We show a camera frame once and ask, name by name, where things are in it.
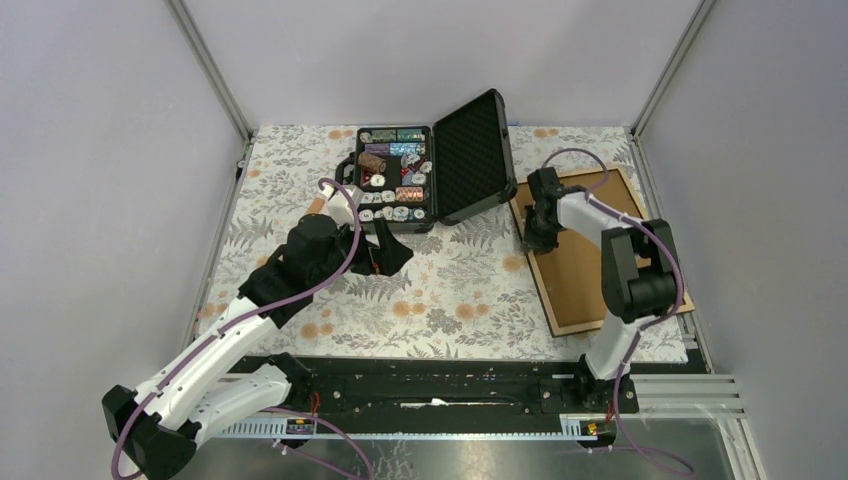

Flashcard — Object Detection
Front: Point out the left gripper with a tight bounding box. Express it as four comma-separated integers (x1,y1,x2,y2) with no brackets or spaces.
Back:
310,215,413,287

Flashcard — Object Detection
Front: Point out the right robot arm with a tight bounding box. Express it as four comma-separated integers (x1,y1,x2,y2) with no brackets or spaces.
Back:
523,167,685,412

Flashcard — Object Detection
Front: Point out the brown poker chip stack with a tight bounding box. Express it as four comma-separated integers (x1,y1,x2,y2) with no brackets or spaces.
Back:
357,152,387,174

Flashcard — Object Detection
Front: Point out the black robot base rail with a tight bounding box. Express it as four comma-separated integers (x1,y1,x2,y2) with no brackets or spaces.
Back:
229,354,640,435

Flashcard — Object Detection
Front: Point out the black poker chip case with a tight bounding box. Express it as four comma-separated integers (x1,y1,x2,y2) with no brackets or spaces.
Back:
335,88,517,233

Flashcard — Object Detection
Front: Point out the orange poker chip stack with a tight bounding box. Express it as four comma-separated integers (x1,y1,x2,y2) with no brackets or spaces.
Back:
395,186,425,203

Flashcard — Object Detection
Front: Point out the wooden picture frame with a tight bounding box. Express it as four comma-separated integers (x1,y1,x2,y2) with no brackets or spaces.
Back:
508,166,696,338

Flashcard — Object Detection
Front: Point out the brown frame backing board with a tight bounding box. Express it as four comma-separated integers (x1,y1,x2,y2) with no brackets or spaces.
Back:
515,173,690,331

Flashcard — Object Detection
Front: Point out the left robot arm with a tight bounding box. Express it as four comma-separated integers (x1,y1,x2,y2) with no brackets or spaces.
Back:
102,179,413,479

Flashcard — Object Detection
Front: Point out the wooden block left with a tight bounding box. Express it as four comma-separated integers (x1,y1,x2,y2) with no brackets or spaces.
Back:
305,197,326,215

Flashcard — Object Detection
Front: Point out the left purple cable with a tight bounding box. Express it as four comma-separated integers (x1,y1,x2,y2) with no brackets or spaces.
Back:
110,177,379,480

